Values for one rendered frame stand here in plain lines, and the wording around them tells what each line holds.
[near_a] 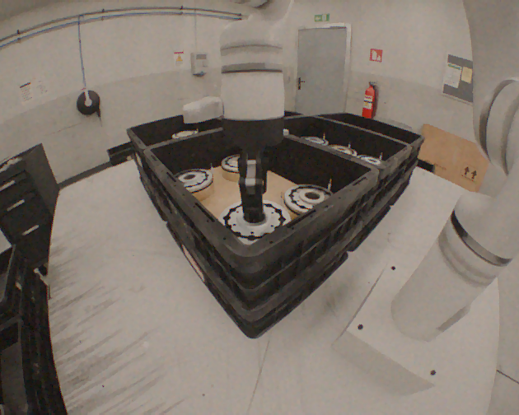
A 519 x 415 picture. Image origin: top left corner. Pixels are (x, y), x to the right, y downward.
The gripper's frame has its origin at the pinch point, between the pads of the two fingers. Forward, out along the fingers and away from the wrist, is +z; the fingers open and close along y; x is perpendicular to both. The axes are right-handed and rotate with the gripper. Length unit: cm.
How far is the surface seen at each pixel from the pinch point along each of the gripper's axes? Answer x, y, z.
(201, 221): 5.1, -9.2, -5.1
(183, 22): 138, 345, -134
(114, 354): 25.1, -21.2, 17.4
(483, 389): -45, -33, 18
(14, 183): 157, 35, 7
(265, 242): -1.7, -12.3, -5.3
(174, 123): 37, 57, -3
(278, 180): -4.5, 18.4, 4.7
